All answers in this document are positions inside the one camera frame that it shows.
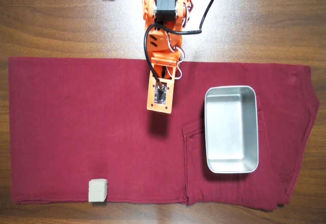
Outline beige foam cube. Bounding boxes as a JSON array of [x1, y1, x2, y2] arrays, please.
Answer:
[[88, 178, 109, 203]]

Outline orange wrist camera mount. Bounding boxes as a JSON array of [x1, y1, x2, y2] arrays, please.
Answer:
[[146, 77, 176, 114]]

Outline red and white servo wires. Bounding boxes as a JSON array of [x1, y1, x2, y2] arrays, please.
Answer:
[[167, 29, 185, 81]]

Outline dark red cloth trousers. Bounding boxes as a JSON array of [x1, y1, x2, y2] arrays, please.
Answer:
[[7, 57, 320, 211]]

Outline rectangular metal tray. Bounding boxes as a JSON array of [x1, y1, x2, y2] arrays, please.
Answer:
[[203, 85, 260, 175]]

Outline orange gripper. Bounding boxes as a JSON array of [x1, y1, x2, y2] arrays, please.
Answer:
[[145, 25, 185, 82]]

